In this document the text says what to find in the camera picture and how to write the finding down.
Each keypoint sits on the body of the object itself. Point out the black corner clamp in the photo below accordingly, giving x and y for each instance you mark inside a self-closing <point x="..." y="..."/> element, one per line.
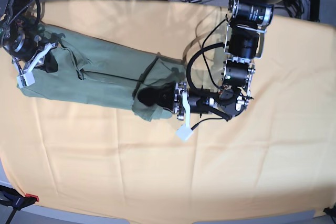
<point x="330" y="211"/>

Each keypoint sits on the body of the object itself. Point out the orange table cloth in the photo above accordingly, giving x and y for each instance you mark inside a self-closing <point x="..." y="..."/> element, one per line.
<point x="278" y="157"/>

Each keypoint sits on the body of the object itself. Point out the green T-shirt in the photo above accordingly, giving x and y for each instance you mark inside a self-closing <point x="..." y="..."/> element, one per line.
<point x="99" y="72"/>

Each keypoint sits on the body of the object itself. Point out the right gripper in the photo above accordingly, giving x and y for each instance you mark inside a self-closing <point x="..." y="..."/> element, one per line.
<point x="25" y="49"/>

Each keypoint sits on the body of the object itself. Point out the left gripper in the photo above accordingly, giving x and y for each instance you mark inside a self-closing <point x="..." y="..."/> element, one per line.
<point x="171" y="99"/>

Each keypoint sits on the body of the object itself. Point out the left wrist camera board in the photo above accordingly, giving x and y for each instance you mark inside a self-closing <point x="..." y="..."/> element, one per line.
<point x="184" y="132"/>

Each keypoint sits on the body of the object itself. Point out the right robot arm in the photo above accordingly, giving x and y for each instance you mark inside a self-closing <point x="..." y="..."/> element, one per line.
<point x="23" y="36"/>

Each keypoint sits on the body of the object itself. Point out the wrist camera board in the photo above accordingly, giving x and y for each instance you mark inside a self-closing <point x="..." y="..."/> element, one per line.
<point x="25" y="80"/>
<point x="184" y="132"/>

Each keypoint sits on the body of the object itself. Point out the black red table clamp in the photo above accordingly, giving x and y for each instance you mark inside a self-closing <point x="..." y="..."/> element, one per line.
<point x="12" y="198"/>

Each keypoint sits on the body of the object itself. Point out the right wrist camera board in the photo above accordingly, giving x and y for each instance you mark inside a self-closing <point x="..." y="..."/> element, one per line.
<point x="25" y="80"/>

